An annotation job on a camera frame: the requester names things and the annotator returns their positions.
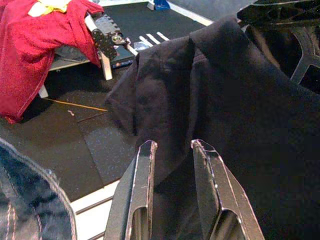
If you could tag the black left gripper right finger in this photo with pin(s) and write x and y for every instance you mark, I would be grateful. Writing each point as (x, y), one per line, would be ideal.
(220, 195)

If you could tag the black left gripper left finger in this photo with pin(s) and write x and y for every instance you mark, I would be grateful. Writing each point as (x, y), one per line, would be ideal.
(140, 180)

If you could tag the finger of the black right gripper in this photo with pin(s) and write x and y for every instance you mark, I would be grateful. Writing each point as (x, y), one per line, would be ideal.
(306, 56)
(280, 12)

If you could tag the black printed t-shirt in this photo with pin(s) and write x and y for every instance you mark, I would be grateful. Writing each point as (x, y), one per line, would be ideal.
(225, 100)

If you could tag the blue denim shorts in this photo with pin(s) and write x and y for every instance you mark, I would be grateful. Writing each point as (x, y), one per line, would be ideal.
(25, 200)

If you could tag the short white floor strip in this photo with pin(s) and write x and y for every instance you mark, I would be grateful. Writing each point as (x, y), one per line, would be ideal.
(145, 41)
(153, 38)
(163, 36)

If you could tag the black flat box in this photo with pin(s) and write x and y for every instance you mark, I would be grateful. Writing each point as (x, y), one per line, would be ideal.
(122, 56)

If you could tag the black mechanical device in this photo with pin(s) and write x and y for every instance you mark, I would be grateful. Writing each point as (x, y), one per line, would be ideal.
(105, 45)

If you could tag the red cloth with yellow star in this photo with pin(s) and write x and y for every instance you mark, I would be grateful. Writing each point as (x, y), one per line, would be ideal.
(30, 50)

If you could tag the white frame table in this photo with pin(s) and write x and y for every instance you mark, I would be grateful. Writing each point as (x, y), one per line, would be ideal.
(106, 67)

